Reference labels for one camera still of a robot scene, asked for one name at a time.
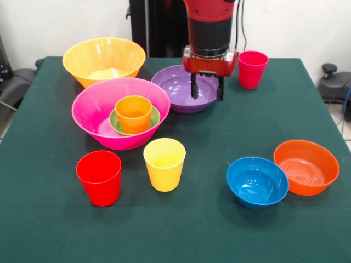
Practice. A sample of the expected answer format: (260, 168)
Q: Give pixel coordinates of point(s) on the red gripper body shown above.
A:
(208, 66)

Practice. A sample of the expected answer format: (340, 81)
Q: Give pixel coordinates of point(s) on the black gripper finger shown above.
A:
(220, 91)
(194, 87)

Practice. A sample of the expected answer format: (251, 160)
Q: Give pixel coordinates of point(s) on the purple bowl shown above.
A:
(178, 93)

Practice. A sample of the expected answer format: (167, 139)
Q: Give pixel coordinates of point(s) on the stack of green bowls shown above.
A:
(156, 117)

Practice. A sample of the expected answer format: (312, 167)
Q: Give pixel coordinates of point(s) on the orange cup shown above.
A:
(134, 119)
(135, 130)

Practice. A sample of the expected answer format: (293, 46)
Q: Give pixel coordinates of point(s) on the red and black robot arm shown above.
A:
(209, 35)

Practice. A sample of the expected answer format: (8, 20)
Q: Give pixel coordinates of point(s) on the crimson cup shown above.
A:
(251, 76)

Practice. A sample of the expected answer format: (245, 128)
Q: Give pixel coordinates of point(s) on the yellow cup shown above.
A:
(164, 178)

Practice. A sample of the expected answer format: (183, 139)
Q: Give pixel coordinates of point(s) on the large pink bowl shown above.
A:
(85, 115)

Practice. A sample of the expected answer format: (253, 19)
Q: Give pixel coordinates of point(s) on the black machine base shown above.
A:
(334, 87)
(16, 82)

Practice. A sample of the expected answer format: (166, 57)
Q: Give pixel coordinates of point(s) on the large orange bowl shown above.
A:
(82, 63)

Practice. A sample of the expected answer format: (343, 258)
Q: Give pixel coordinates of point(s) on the blue bowl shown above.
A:
(257, 201)

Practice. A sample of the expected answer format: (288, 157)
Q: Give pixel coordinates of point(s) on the orange-red bowl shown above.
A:
(307, 189)

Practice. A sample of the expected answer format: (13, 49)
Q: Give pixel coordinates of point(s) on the red cup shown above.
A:
(101, 191)

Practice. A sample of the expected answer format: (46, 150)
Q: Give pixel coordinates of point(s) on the dark green table cloth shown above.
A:
(175, 233)

